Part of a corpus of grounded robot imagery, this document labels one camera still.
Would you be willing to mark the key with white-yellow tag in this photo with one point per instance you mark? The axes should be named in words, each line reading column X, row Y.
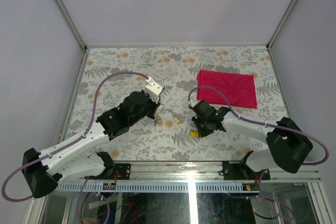
column 175, row 117

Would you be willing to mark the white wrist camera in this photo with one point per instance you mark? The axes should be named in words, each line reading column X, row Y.
column 153, row 89
column 191, row 104

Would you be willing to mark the metal keyring with clips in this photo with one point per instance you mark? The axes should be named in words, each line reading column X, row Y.
column 157, row 115

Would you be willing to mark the red folded cloth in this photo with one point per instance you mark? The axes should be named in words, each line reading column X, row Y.
column 222, row 87

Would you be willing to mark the aluminium frame post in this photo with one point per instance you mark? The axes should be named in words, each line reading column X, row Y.
column 71, row 25
column 289, row 9

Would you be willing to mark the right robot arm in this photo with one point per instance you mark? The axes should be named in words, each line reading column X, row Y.
column 287, row 148

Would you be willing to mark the left aluminium frame post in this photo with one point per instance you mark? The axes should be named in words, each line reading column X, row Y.
column 71, row 25

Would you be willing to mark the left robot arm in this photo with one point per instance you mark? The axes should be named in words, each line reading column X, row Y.
column 45, row 170

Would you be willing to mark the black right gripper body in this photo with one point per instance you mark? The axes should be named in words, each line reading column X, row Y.
column 203, row 128

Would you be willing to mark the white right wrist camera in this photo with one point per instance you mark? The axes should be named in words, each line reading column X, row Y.
column 191, row 104

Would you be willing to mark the aluminium front rail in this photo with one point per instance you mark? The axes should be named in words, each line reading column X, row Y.
column 200, row 177

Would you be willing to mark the right aluminium frame post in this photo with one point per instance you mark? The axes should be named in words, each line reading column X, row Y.
column 289, row 9

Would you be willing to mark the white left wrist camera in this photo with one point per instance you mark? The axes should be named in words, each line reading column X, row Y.
column 153, row 89

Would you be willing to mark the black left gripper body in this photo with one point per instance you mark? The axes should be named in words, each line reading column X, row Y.
column 150, row 110

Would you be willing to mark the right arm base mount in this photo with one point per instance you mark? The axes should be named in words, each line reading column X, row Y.
column 231, row 171

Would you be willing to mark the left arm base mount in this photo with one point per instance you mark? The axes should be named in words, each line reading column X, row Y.
column 118, row 171

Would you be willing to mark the key with yellow tag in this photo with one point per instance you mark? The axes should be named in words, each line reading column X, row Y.
column 194, row 134

